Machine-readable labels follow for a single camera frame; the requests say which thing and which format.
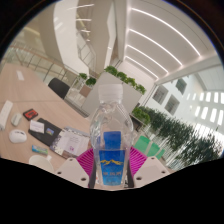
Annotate small grey-white device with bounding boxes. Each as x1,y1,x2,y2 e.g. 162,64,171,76
10,112,23,127

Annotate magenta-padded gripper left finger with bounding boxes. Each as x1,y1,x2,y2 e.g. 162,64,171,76
54,147,98,190

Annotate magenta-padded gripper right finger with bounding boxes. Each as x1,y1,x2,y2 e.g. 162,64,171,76
127,146,173,190

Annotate green tote bag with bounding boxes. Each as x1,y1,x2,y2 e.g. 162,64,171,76
133,134,167,161

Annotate long row of green plants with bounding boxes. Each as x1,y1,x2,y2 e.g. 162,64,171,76
143,106,224,169

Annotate clear water bottle blue label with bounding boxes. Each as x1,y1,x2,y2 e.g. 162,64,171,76
89,83,135,189

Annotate small red black case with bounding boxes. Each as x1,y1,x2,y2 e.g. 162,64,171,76
22,108,39,122

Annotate white computer mouse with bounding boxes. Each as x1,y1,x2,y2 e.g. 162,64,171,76
8,129,28,144

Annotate white power strip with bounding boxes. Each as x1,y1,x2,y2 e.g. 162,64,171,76
0,99,14,131

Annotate white card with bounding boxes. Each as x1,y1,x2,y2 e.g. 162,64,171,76
29,119,45,134

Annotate glass railing with wood handrail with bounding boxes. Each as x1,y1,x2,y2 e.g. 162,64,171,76
0,39,83,88

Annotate ceiling light strips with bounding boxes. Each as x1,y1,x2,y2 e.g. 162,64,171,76
124,6,203,81

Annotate small blue green pack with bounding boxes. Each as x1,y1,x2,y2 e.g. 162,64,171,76
31,144,49,156

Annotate green shrubs with brown table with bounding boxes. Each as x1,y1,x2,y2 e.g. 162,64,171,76
131,106,152,126

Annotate black office chair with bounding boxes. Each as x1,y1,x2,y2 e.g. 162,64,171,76
47,77,71,100

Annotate leafy green planter row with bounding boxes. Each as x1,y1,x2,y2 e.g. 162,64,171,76
103,65,147,96

